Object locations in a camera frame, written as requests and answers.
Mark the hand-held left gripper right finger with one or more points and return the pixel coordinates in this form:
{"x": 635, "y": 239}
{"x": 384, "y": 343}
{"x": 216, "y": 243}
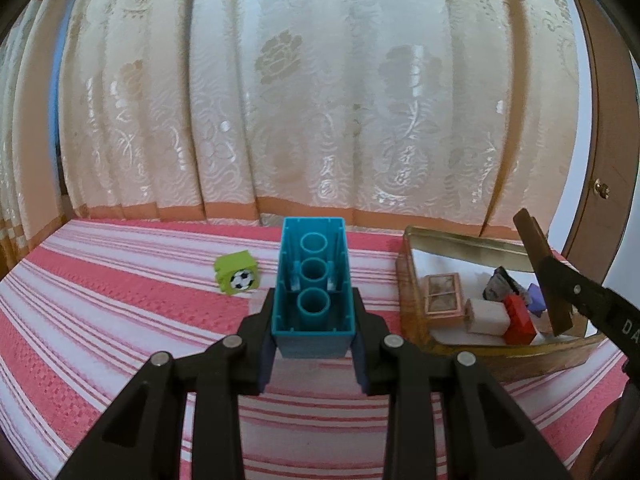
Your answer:
{"x": 361, "y": 362}

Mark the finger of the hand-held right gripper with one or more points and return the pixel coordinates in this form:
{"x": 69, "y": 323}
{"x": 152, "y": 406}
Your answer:
{"x": 575, "y": 287}

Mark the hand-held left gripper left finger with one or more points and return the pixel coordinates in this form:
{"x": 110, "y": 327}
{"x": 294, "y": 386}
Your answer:
{"x": 264, "y": 362}

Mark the purple block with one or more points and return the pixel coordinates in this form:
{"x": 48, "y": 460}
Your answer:
{"x": 537, "y": 300}

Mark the brown piece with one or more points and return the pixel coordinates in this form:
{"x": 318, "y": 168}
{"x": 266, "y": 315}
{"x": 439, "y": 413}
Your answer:
{"x": 542, "y": 265}

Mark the red toy brick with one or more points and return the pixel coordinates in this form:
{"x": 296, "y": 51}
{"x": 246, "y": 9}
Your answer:
{"x": 520, "y": 321}

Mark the grey object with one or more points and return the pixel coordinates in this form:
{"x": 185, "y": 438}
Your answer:
{"x": 500, "y": 285}

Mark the gold tin box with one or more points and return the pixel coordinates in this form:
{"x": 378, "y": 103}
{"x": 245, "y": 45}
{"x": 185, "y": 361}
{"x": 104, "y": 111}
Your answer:
{"x": 415, "y": 305}

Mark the white rectangular block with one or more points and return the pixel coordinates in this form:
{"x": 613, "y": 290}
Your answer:
{"x": 487, "y": 316}

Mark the blue toy brick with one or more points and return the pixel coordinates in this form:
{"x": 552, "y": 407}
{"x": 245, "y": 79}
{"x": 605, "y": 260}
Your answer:
{"x": 312, "y": 270}

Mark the brown wooden tile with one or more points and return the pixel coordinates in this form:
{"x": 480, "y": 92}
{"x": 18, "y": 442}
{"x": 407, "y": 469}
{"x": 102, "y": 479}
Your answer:
{"x": 442, "y": 294}

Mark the person's right forearm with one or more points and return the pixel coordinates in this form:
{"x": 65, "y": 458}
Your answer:
{"x": 607, "y": 440}

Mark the green cube with ball print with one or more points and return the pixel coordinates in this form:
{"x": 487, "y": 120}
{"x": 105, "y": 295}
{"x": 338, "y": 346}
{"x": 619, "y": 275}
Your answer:
{"x": 235, "y": 275}

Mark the brass door knob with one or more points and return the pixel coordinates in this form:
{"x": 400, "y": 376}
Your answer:
{"x": 602, "y": 190}

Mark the brown wooden door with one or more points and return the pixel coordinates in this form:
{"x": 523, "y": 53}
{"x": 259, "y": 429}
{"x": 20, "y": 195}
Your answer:
{"x": 615, "y": 160}

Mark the pink striped blanket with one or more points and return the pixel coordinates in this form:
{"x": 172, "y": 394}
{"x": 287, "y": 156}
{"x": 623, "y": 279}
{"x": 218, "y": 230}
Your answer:
{"x": 100, "y": 335}

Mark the cream floral curtain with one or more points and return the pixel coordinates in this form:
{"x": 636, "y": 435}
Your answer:
{"x": 320, "y": 90}

